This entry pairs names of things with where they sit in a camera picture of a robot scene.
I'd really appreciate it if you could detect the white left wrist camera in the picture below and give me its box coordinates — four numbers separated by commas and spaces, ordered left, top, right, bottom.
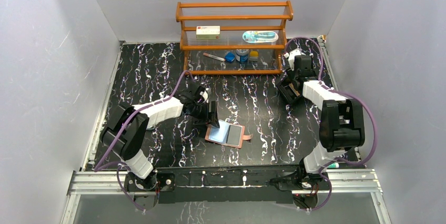
198, 89, 209, 104

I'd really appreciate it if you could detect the blue white round tin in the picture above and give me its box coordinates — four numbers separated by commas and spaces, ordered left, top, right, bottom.
236, 49, 249, 63

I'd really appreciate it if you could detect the red white marker pen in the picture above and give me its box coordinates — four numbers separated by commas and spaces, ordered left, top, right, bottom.
203, 53, 225, 62

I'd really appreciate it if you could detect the blue toothbrush blister pack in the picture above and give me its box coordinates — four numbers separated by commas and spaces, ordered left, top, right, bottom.
242, 30, 279, 43

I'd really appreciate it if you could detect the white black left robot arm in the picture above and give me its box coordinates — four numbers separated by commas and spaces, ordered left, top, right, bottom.
100, 86, 219, 190

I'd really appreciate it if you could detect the wooden three-tier shelf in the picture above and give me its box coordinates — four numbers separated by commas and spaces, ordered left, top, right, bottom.
175, 1, 294, 75

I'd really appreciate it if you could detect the black card tray box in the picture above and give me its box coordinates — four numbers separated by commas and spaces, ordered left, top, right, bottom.
277, 77, 303, 105

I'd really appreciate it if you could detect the small blue box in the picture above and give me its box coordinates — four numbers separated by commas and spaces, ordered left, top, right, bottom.
224, 52, 236, 63

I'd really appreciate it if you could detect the green white marker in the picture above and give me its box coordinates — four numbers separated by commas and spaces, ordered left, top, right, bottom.
327, 162, 340, 169

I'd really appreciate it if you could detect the white red medicine box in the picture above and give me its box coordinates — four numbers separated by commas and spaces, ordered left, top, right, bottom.
196, 26, 220, 40

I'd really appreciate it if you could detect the small yellow box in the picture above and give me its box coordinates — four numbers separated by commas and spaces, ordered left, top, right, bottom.
248, 50, 259, 62

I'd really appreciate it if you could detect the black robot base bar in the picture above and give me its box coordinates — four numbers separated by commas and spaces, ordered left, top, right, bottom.
159, 165, 303, 203

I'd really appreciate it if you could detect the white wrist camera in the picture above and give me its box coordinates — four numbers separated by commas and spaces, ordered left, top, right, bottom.
283, 48, 302, 70
198, 89, 209, 104

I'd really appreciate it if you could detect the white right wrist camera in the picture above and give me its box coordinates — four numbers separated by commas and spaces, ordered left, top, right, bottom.
283, 48, 302, 70

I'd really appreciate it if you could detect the brown leather card holder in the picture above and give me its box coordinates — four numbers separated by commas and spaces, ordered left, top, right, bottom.
205, 120, 254, 149

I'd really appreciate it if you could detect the gold cards stack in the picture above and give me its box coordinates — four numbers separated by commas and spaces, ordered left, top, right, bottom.
290, 86, 301, 97

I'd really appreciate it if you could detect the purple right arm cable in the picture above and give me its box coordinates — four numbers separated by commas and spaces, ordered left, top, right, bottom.
283, 36, 378, 167

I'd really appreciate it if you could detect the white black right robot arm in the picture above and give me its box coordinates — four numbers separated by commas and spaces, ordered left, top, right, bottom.
286, 53, 365, 189

